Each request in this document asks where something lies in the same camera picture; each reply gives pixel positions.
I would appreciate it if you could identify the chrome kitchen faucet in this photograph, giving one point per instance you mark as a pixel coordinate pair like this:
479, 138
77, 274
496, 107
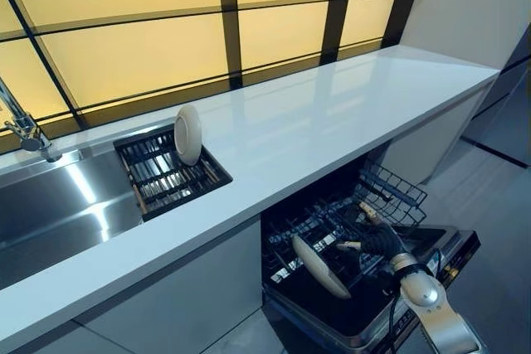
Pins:
31, 134

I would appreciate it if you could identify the small beige plate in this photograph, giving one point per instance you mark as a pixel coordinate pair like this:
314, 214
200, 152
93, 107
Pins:
186, 134

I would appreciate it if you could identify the white cabinet door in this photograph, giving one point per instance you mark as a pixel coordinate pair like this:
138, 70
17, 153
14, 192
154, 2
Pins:
174, 287
41, 341

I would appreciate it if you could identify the black dish drying rack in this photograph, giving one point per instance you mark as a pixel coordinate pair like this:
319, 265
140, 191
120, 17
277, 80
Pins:
166, 180

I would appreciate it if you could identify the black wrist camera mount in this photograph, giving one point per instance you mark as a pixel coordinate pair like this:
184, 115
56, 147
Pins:
417, 271

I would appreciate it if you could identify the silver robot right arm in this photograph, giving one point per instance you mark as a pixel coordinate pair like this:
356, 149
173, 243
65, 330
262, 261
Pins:
431, 308

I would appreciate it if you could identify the stainless steel sink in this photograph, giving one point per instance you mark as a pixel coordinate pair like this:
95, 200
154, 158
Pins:
54, 200

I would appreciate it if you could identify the dark grey tall cabinet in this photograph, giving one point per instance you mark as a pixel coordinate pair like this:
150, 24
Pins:
506, 113

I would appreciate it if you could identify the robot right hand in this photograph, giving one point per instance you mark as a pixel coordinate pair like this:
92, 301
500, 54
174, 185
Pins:
381, 242

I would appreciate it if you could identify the white end cabinet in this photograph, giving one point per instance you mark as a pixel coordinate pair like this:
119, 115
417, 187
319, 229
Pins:
435, 138

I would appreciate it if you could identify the large beige plate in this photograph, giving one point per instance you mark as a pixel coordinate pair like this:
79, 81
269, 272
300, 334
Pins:
319, 267

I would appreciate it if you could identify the black dishwasher door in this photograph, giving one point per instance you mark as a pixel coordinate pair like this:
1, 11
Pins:
315, 312

